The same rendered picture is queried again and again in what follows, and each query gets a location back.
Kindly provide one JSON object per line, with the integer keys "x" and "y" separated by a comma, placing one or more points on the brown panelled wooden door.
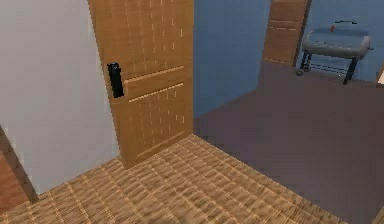
{"x": 283, "y": 33}

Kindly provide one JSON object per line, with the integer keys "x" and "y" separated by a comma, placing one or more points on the grey trolley with black legs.
{"x": 336, "y": 48}

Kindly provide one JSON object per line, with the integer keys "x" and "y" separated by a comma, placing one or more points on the reddish brown wooden door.
{"x": 11, "y": 180}

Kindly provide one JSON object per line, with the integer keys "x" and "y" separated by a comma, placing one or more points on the light brown wooden door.
{"x": 153, "y": 83}

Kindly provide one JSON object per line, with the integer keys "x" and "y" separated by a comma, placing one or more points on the small red object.
{"x": 332, "y": 28}

